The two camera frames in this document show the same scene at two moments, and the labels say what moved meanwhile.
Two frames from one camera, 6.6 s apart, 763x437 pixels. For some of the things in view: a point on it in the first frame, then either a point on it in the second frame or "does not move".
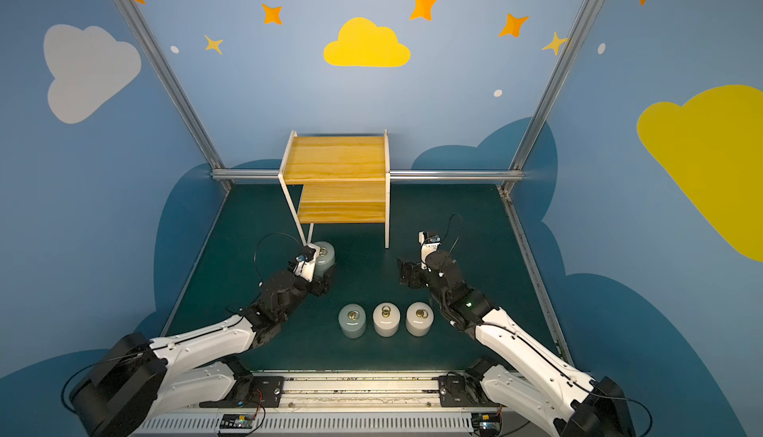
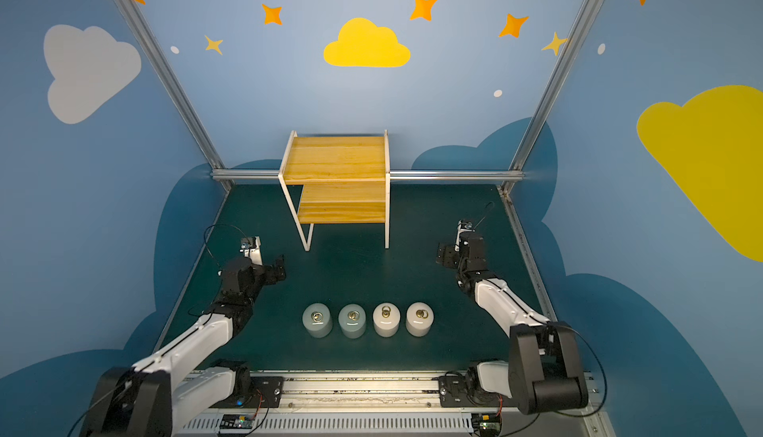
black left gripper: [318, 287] -> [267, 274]
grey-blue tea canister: [352, 320] does not move
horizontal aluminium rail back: [393, 175] does not move
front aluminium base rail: [326, 404] does not move
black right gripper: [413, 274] -> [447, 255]
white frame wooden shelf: [347, 180] does not move
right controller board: [487, 423] does not move
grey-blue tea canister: [326, 257] -> [317, 320]
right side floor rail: [534, 271] does not move
